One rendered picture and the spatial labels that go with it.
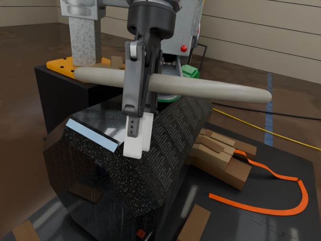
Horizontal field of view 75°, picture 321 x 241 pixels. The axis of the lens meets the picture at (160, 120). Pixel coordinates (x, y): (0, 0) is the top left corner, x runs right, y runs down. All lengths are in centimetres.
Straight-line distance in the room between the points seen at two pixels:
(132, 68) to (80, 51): 157
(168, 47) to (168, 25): 78
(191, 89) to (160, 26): 10
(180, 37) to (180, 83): 79
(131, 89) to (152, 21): 10
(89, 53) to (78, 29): 18
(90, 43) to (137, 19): 149
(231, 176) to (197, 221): 59
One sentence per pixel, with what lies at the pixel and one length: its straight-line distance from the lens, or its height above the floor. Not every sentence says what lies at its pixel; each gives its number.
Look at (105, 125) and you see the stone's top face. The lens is 103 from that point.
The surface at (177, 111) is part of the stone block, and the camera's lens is 130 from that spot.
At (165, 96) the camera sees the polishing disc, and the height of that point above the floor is 88.
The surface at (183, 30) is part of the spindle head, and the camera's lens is 110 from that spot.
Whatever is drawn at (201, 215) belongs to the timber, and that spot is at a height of 14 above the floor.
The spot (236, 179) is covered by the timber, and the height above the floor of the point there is 11.
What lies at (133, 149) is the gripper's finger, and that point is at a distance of 34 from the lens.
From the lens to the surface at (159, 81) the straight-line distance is 33.
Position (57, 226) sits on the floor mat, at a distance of 167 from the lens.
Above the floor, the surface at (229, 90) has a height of 127.
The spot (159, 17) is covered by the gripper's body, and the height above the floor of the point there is 136.
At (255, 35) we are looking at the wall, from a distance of 587.
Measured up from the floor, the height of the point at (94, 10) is 121.
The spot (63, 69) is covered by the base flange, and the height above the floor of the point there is 78.
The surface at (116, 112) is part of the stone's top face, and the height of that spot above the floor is 82.
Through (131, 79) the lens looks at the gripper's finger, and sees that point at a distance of 30.
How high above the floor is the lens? 139
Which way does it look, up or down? 32 degrees down
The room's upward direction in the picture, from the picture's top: 8 degrees clockwise
